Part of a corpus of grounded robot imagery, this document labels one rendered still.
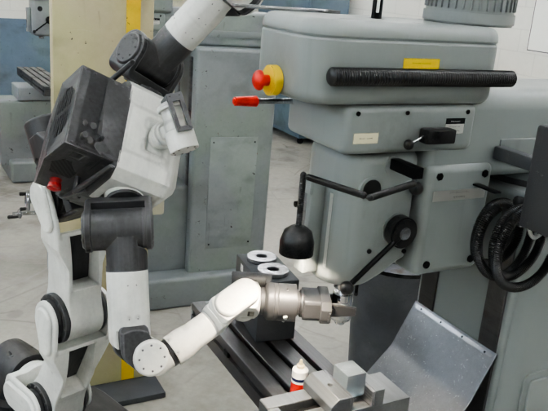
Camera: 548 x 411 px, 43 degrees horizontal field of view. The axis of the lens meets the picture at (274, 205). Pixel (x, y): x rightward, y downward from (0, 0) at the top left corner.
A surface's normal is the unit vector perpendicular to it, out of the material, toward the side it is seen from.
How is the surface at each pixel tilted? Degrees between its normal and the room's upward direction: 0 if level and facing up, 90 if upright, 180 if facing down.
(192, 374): 0
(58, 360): 97
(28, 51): 90
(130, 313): 70
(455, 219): 90
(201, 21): 106
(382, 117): 90
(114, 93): 58
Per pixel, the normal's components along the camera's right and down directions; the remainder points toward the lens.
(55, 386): -0.69, 0.17
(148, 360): 0.41, -0.04
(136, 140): 0.65, -0.28
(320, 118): -0.88, 0.07
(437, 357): -0.76, -0.36
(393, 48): 0.46, 0.30
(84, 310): 0.72, 0.11
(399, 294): -0.09, 0.36
